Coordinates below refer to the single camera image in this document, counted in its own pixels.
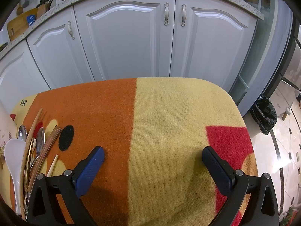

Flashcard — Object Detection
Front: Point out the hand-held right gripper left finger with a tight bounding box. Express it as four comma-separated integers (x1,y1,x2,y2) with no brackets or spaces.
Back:
27,146,105,226

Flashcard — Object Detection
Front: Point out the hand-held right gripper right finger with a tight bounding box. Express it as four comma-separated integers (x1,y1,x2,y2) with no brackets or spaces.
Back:
202,146,279,226

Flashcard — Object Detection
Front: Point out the cream chopstick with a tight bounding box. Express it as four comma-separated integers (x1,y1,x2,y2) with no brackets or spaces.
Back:
46,155,58,177

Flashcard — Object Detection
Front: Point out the brown wooden chopstick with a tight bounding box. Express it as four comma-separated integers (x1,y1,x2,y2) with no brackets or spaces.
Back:
28,125,59,189
30,128,62,191

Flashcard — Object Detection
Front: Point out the light wooden chopstick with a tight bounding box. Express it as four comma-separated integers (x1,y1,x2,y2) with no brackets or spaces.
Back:
19,108,44,219

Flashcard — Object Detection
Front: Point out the orange yellow printed blanket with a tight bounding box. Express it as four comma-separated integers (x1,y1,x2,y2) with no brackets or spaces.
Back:
0,77,259,226

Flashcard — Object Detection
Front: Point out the black trash bag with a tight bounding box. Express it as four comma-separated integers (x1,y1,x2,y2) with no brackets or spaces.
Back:
250,96,278,136

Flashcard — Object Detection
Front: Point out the white ceramic spoon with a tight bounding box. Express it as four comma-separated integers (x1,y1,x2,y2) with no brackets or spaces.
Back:
4,138,27,216

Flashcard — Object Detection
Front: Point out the white cabinet door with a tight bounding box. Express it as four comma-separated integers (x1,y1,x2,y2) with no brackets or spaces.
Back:
26,7,96,90
170,0,257,92
0,41,51,113
74,0,176,81

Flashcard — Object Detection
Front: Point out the wooden cutting board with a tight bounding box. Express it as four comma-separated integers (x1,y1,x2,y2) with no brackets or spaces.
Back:
7,8,39,42

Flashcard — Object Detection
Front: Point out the wooden knife block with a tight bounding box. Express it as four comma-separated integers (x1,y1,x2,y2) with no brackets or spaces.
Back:
35,0,55,17

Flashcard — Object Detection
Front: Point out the silver cabinet handle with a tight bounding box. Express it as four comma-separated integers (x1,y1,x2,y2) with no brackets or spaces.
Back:
181,4,187,27
67,21,75,40
164,3,170,26

